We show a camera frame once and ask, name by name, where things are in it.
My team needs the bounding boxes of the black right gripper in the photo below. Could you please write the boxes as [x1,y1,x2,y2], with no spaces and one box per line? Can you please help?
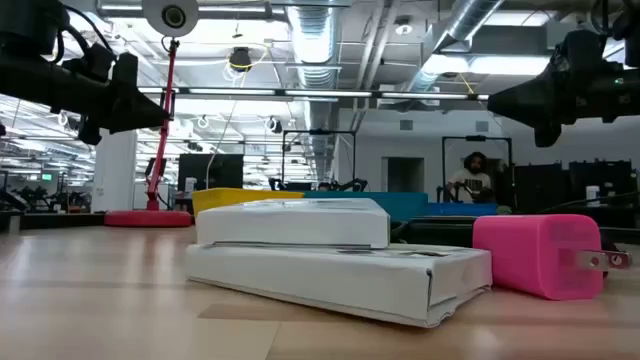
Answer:
[487,67,609,148]

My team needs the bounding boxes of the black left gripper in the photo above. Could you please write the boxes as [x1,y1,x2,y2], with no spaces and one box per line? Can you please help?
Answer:
[69,82,172,146]

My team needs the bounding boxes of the pink charger plug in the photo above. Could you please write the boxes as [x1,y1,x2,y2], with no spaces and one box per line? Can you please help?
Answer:
[472,213,634,301]

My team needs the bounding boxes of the small white cardboard box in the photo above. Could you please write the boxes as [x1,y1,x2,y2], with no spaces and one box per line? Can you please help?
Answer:
[194,197,392,250]

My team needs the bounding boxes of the large white cardboard box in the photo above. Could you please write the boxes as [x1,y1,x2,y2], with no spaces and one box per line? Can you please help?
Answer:
[183,242,494,330]

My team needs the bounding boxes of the yellow plastic bin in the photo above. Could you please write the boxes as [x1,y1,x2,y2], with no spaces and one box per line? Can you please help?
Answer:
[192,187,305,217]

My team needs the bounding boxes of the blue plastic bin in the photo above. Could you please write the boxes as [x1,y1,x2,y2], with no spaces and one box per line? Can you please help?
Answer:
[427,202,499,217]

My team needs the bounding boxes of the teal plastic bin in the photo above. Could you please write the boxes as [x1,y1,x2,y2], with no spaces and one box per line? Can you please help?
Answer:
[302,191,430,224]

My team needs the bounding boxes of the white pillar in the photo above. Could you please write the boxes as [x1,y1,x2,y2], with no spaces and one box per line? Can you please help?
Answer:
[91,127,139,214]

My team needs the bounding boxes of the black cabinet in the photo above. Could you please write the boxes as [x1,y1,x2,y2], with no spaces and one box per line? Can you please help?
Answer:
[513,162,565,211]
[568,159,635,209]

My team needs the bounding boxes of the person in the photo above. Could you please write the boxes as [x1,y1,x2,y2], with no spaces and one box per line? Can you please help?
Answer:
[446,151,500,204]

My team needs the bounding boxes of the black background monitor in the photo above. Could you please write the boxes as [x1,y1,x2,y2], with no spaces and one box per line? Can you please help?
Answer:
[177,153,245,192]

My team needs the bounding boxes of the red desk lamp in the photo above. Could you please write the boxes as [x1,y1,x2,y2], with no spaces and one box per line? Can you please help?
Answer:
[103,0,200,229]

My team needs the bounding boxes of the black ceiling dome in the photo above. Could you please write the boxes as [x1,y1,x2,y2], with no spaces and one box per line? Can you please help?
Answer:
[228,46,253,74]

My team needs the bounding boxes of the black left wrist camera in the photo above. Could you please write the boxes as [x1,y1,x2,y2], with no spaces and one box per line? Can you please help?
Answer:
[60,42,140,94]

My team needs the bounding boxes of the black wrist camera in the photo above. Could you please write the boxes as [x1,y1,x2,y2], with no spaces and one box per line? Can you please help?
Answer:
[60,42,140,94]
[549,28,609,71]

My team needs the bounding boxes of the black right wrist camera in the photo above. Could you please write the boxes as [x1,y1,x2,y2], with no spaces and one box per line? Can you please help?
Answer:
[549,28,609,71]

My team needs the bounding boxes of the black station frame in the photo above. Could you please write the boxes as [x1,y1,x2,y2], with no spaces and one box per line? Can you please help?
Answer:
[441,134,515,204]

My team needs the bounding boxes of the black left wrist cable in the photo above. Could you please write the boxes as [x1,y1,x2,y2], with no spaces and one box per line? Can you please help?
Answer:
[52,4,119,66]

